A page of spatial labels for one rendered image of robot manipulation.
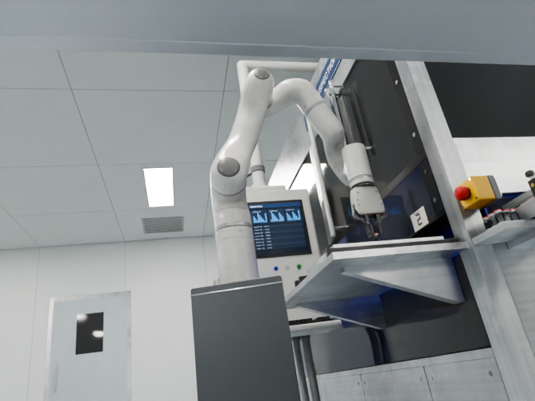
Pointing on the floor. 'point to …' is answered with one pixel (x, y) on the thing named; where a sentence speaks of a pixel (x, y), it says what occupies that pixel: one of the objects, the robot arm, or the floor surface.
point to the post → (494, 293)
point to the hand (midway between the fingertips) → (373, 230)
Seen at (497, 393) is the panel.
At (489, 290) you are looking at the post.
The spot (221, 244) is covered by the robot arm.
